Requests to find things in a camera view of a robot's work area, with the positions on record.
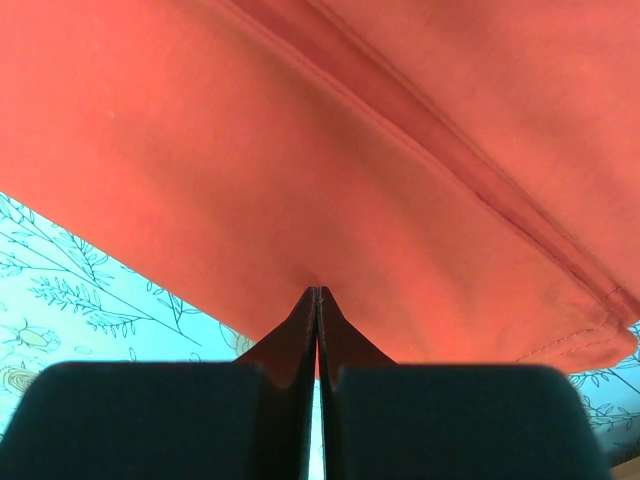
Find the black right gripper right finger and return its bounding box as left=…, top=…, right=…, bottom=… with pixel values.
left=317, top=287, right=610, bottom=479

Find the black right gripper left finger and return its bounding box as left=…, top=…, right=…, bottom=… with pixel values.
left=1, top=288, right=318, bottom=479

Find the orange t-shirt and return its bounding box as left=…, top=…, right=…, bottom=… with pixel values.
left=1, top=1, right=639, bottom=372

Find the floral patterned tablecloth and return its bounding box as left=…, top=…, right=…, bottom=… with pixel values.
left=0, top=192, right=640, bottom=480

